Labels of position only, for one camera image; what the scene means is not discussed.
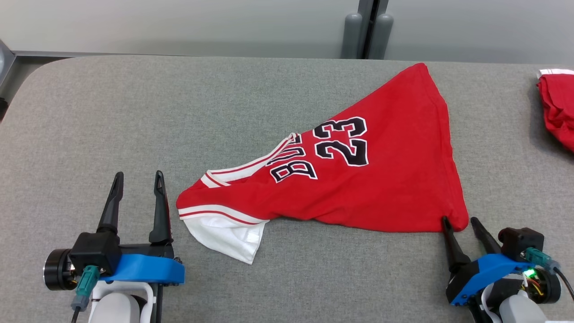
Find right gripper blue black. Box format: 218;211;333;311
441;216;562;307

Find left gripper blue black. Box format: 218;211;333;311
43;170;185;291

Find red white basketball jersey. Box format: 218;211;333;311
176;63;470;265

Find plain red shorts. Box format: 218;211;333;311
537;69;574;154

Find right arm black teal-plug cable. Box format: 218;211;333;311
522;247;574;302

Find arm black teal-plug cable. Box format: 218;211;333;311
70;265;100;323
522;247;574;302

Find left arm black teal-plug cable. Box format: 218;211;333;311
70;265;100;323

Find grey metal frame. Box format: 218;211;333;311
0;39;17;90

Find grey round post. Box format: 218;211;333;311
343;13;363;59
369;13;394;60

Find grey wall column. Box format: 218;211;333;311
357;0;390;59

